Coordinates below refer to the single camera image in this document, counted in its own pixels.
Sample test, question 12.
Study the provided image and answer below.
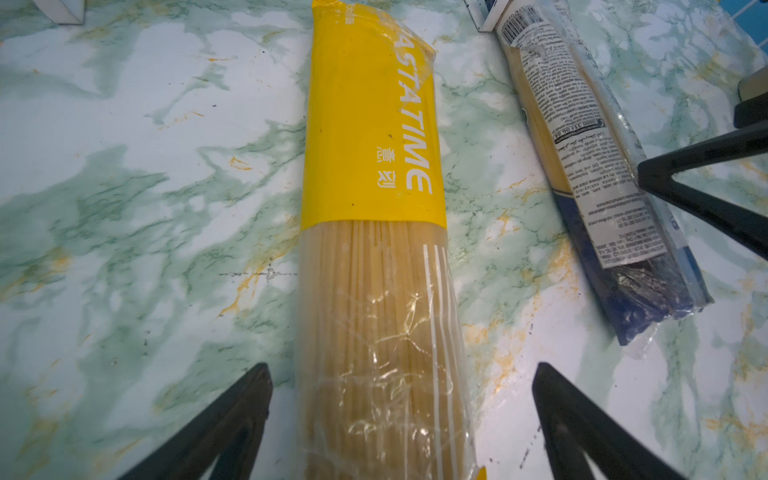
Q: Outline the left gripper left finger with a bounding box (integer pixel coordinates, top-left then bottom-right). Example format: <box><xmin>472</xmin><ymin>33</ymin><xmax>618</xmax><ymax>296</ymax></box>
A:
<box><xmin>122</xmin><ymin>363</ymin><xmax>273</xmax><ymax>479</ymax></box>

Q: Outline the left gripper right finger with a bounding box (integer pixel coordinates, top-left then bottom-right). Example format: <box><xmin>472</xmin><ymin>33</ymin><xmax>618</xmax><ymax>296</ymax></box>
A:
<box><xmin>532</xmin><ymin>363</ymin><xmax>682</xmax><ymax>479</ymax></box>

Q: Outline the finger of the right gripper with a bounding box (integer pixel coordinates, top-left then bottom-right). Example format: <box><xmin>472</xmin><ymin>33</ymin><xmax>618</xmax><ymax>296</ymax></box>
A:
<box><xmin>637</xmin><ymin>121</ymin><xmax>767</xmax><ymax>258</ymax></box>

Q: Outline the yellow pasta bag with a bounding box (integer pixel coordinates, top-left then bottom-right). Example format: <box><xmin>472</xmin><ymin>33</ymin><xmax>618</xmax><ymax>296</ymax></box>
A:
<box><xmin>296</xmin><ymin>1</ymin><xmax>482</xmax><ymax>479</ymax></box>

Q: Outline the clear grey spaghetti bag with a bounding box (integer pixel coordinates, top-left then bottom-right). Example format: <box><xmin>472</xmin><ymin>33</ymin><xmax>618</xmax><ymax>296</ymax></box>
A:
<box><xmin>495</xmin><ymin>1</ymin><xmax>712</xmax><ymax>345</ymax></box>

